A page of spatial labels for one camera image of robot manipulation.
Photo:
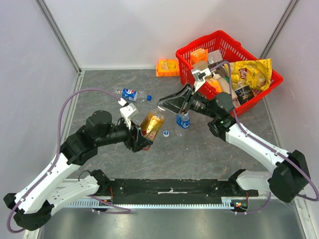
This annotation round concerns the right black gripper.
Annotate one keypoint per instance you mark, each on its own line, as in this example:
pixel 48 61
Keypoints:
pixel 187 100

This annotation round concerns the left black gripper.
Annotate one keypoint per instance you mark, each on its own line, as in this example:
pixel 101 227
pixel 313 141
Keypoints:
pixel 142 141

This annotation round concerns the brown tea bottle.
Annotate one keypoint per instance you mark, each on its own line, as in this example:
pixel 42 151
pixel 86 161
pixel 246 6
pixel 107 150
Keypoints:
pixel 152 123

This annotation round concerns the blue Pocari Sweat bottle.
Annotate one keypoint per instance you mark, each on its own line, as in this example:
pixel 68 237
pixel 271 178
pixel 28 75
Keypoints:
pixel 183 120

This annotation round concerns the white blue bottle cap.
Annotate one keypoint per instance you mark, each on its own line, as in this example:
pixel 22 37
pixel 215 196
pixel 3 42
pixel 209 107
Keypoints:
pixel 166 133

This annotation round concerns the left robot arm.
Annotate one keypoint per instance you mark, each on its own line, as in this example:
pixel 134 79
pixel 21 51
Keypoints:
pixel 33 206

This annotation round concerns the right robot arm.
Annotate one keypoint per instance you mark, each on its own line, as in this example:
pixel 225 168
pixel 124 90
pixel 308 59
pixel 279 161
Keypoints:
pixel 287 172

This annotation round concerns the beige bottle in basket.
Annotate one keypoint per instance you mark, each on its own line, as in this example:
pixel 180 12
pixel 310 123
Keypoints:
pixel 225 86

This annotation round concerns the clear empty plastic bottle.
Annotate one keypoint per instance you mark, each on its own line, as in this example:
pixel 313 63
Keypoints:
pixel 132 95

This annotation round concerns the orange snack box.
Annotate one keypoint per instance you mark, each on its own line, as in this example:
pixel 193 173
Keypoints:
pixel 167 68

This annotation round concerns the orange box in basket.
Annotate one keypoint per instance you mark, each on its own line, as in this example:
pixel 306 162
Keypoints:
pixel 198 55

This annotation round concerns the red plastic shopping basket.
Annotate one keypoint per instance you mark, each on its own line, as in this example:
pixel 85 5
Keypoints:
pixel 231 51

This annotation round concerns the clear plastic packet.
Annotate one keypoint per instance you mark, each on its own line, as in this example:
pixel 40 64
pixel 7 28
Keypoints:
pixel 214 57

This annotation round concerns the black snack packet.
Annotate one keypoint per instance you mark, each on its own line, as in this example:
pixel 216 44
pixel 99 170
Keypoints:
pixel 244 94

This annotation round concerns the yellow Lays chips bag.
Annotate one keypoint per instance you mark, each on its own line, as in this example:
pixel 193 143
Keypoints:
pixel 253 73

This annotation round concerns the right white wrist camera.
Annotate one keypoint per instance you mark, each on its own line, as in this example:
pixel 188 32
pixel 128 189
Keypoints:
pixel 200 77

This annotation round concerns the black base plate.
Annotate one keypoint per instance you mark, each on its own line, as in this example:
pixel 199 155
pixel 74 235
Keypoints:
pixel 166 191

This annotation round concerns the white cable duct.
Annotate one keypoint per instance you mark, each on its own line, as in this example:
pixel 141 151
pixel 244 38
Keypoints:
pixel 89 203

